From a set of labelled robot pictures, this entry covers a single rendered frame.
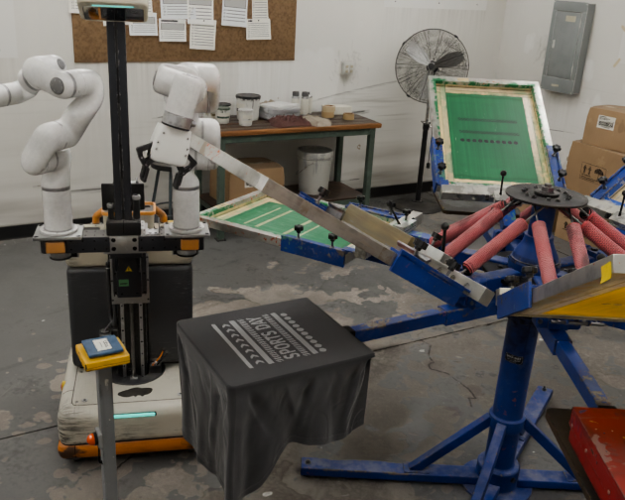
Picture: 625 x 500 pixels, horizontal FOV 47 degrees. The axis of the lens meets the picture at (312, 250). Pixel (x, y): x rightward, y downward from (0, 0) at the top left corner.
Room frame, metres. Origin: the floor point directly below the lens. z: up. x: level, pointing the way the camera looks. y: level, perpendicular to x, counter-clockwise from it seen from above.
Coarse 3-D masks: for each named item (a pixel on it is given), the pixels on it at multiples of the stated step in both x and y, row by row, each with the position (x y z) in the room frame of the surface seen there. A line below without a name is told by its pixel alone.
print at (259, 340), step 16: (240, 320) 2.12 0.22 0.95; (256, 320) 2.13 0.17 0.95; (272, 320) 2.14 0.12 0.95; (288, 320) 2.14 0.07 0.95; (224, 336) 2.01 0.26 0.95; (240, 336) 2.02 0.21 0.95; (256, 336) 2.02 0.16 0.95; (272, 336) 2.03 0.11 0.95; (288, 336) 2.03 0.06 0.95; (304, 336) 2.04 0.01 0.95; (240, 352) 1.91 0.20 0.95; (256, 352) 1.92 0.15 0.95; (272, 352) 1.93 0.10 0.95; (288, 352) 1.93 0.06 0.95; (304, 352) 1.94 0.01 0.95
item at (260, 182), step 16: (192, 144) 2.09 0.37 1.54; (208, 144) 2.02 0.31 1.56; (224, 160) 1.90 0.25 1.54; (240, 176) 1.79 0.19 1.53; (256, 176) 1.73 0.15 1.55; (272, 192) 1.69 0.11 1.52; (288, 192) 1.72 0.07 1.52; (304, 208) 1.74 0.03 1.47; (320, 224) 1.77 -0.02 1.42; (336, 224) 1.79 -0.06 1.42; (352, 240) 1.82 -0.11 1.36; (368, 240) 1.84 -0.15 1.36; (384, 256) 1.87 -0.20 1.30
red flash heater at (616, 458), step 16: (576, 416) 1.44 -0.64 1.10; (592, 416) 1.44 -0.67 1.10; (608, 416) 1.44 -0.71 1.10; (624, 416) 1.45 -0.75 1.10; (576, 432) 1.42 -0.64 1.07; (592, 432) 1.38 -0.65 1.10; (608, 432) 1.38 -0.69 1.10; (624, 432) 1.38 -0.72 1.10; (576, 448) 1.42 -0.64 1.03; (592, 448) 1.33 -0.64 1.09; (608, 448) 1.32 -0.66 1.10; (624, 448) 1.32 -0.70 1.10; (592, 464) 1.32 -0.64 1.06; (608, 464) 1.26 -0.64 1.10; (624, 464) 1.26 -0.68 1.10; (592, 480) 1.31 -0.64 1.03; (608, 480) 1.23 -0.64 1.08; (624, 480) 1.21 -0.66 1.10; (608, 496) 1.22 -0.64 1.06; (624, 496) 1.16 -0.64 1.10
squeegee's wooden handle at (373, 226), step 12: (348, 216) 2.33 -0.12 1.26; (360, 216) 2.29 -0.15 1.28; (372, 216) 2.25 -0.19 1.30; (360, 228) 2.25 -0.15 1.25; (372, 228) 2.21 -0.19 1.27; (384, 228) 2.17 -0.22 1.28; (396, 228) 2.14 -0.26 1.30; (384, 240) 2.13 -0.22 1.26; (396, 240) 2.10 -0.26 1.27; (408, 240) 2.06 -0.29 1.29
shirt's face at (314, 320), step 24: (240, 312) 2.18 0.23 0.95; (264, 312) 2.19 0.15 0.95; (288, 312) 2.20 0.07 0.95; (312, 312) 2.22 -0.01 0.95; (192, 336) 2.00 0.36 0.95; (216, 336) 2.01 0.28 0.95; (336, 336) 2.05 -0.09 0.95; (216, 360) 1.86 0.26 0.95; (240, 360) 1.87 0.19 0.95; (288, 360) 1.88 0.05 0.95; (312, 360) 1.89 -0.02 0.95; (336, 360) 1.90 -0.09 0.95; (240, 384) 1.74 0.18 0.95
